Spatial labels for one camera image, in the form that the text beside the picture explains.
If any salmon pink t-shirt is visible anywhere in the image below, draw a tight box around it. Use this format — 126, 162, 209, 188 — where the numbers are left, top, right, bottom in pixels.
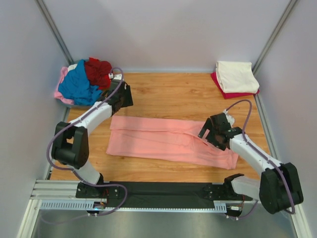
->
106, 116, 238, 170

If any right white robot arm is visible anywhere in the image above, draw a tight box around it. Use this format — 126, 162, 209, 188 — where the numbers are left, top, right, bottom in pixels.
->
198, 113, 304, 214

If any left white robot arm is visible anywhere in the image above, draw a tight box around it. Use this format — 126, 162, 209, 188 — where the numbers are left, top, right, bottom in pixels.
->
47, 79, 133, 199

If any dark red t-shirt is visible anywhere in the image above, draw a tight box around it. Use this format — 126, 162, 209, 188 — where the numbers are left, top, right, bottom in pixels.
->
84, 58, 112, 90

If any blue t-shirt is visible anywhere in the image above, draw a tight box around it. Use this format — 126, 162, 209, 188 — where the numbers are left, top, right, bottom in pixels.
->
58, 59, 103, 106

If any folded magenta t-shirt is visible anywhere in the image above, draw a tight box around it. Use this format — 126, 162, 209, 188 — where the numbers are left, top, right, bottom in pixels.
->
211, 72, 260, 99

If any folded white t-shirt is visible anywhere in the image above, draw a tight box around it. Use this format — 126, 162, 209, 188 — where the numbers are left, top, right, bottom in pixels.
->
215, 61, 260, 94

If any white t-shirt in basket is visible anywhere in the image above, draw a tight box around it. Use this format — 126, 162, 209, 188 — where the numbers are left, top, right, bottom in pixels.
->
67, 64, 77, 71

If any light pink t-shirt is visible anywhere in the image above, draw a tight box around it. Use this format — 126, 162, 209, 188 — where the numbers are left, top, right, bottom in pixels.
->
53, 66, 75, 105

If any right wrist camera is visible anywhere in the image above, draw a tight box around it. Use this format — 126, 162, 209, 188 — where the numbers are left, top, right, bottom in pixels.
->
223, 110, 235, 127

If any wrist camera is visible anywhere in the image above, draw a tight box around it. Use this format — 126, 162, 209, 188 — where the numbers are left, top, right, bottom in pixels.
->
223, 110, 235, 127
108, 73, 123, 80

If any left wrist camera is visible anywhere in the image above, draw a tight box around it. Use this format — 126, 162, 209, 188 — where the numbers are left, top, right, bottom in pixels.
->
108, 73, 123, 80

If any left corner aluminium post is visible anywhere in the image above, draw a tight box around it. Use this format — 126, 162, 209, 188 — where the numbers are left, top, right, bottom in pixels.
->
35, 0, 74, 64

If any corner aluminium post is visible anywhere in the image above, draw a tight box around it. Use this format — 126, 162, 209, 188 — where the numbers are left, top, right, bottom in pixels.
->
35, 0, 74, 64
252, 0, 300, 75

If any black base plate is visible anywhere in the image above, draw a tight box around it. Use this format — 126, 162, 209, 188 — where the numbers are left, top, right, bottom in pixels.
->
75, 181, 252, 209

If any right corner aluminium post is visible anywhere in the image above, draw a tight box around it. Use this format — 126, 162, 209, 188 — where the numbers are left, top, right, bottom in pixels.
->
252, 0, 300, 75

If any white slotted cable duct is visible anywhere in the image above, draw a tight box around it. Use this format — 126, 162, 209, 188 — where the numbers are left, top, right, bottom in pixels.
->
40, 200, 227, 213

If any aluminium frame rail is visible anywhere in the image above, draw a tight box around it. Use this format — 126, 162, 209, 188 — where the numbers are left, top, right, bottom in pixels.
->
29, 179, 109, 200

